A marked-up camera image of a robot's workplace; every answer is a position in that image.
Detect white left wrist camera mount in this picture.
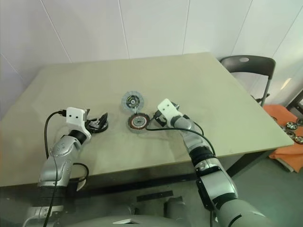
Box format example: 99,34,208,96
65,106,92,143

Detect flat white board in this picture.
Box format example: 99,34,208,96
276,157,296,174

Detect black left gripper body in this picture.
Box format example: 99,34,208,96
85,118,100,131

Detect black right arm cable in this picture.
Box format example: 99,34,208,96
145,114,216,161

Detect black metal shelf frame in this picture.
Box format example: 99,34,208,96
287,82,303,112

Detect silver motor housing copper windings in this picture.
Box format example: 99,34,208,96
125,113,150,135

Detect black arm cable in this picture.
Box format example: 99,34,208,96
145,114,216,161
44,109,89,227

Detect round grey motor lid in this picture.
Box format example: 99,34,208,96
121,90,145,115

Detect black metal table frame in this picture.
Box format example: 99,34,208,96
68,150,277,197

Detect grey rounded robot leg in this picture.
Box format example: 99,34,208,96
111,205,138,216
164,195,186,213

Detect black flat floor strip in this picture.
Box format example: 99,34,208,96
136,190,174,202

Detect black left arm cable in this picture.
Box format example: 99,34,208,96
44,109,89,227

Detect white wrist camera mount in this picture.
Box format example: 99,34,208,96
157,98,183,128
65,106,92,143

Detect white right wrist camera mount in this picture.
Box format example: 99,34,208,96
157,98,183,128

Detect black folding chair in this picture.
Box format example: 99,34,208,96
220,55,276,107

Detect black spoked rotor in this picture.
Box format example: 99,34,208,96
89,117,110,134

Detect grey robot torso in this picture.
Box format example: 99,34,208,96
59,208,214,227

